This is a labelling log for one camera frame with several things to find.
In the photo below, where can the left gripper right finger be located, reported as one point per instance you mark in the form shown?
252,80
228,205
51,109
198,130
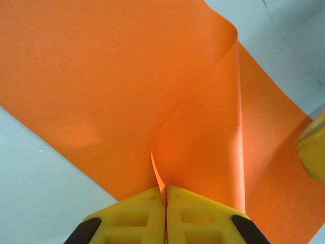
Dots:
203,218

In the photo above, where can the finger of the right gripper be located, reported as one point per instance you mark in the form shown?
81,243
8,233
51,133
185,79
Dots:
314,147

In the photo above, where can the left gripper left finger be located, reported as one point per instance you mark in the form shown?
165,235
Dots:
132,218

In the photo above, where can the orange square paper sheet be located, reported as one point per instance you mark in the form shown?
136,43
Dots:
101,76

